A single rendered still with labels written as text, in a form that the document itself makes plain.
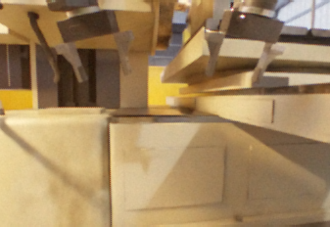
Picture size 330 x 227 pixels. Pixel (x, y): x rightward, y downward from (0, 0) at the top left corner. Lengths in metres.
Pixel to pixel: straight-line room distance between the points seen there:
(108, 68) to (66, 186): 0.88
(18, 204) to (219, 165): 0.96
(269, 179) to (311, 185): 0.28
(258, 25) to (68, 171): 0.90
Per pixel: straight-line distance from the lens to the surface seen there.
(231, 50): 0.75
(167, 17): 1.06
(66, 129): 0.91
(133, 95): 1.45
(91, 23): 0.48
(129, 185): 0.93
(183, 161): 0.91
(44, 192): 1.04
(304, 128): 0.56
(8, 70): 1.75
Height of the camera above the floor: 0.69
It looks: 5 degrees down
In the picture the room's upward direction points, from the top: 1 degrees clockwise
